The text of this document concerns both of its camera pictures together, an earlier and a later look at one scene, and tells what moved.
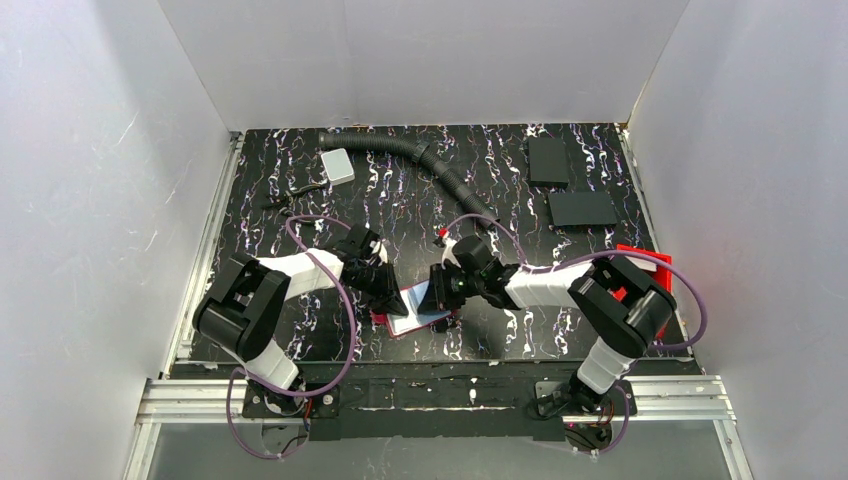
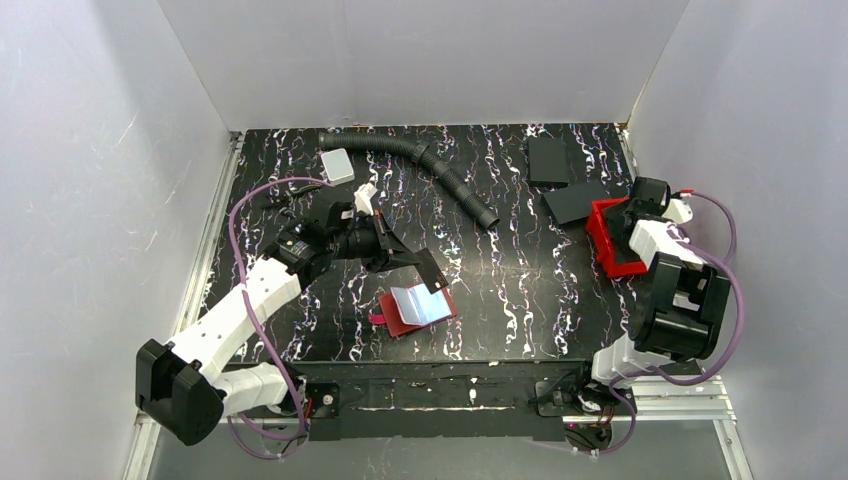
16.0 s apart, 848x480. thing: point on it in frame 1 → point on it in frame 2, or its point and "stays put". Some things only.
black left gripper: (370, 276) → (381, 240)
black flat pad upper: (548, 162) stays put
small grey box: (337, 167) stays put
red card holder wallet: (412, 297) stays put
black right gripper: (454, 287) → (626, 225)
